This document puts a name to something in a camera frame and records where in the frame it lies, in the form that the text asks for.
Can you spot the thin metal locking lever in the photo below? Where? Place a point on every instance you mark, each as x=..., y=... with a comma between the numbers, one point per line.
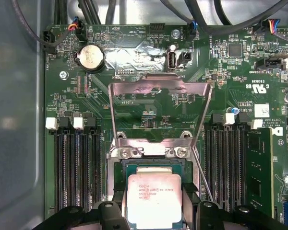
x=202, y=172

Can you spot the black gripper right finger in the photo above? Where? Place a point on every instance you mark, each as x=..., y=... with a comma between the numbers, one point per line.
x=210, y=215

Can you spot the green RAM stick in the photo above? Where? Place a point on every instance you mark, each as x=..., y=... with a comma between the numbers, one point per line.
x=259, y=167

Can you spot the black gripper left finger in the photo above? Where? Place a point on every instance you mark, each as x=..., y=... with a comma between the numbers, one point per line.
x=108, y=215

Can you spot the internal USB port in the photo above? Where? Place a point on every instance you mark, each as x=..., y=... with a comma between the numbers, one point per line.
x=172, y=60

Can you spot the silver coin cell battery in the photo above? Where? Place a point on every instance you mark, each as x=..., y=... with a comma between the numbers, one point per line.
x=91, y=56

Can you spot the green motherboard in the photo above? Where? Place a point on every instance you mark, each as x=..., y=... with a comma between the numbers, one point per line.
x=91, y=100

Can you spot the RAM slot white latches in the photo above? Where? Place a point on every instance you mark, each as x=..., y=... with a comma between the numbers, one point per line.
x=222, y=167
x=59, y=167
x=79, y=167

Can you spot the metal socket cover frame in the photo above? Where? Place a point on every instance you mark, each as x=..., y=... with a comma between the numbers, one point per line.
x=134, y=86

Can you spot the silver topped CPU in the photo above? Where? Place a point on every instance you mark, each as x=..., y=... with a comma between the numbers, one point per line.
x=153, y=203

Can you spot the CPU socket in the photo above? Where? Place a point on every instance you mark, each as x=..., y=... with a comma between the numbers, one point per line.
x=188, y=172

